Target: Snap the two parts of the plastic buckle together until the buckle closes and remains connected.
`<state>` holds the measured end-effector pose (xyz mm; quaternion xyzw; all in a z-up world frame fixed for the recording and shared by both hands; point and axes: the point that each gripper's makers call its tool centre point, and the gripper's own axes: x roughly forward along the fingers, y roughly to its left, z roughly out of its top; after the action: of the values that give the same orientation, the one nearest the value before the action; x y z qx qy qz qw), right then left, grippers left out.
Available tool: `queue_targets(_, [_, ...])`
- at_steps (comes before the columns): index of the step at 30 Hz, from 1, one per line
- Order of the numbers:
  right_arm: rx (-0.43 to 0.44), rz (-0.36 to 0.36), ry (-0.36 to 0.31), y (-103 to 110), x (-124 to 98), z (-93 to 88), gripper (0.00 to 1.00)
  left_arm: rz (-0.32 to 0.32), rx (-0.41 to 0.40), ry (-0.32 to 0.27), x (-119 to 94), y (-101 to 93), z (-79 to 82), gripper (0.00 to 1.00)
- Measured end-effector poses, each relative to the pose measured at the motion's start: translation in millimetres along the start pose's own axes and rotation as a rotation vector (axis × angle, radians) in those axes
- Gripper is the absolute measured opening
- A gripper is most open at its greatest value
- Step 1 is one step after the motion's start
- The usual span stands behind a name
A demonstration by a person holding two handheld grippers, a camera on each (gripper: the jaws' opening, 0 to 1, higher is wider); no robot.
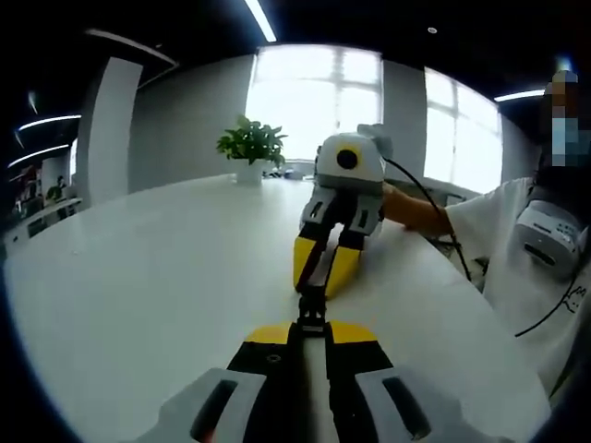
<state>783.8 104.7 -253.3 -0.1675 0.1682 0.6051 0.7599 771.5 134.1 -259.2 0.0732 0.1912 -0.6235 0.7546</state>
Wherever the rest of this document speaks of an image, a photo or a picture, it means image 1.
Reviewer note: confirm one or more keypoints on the white chest device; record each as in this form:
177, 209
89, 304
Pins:
547, 235

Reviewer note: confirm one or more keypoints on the person in white shirt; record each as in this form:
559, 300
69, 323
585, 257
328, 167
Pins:
498, 267

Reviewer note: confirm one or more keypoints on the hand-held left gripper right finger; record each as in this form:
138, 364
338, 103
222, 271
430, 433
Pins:
397, 401

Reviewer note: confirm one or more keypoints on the green potted plant white pot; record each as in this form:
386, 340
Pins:
251, 143

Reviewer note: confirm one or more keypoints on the person's head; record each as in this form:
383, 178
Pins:
545, 181

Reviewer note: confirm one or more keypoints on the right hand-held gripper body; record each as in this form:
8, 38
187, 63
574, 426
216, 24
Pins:
360, 175

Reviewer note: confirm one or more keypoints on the black pronged plastic buckle part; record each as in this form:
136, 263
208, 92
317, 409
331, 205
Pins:
311, 318

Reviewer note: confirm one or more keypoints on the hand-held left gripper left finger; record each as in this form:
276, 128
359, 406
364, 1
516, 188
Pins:
221, 397

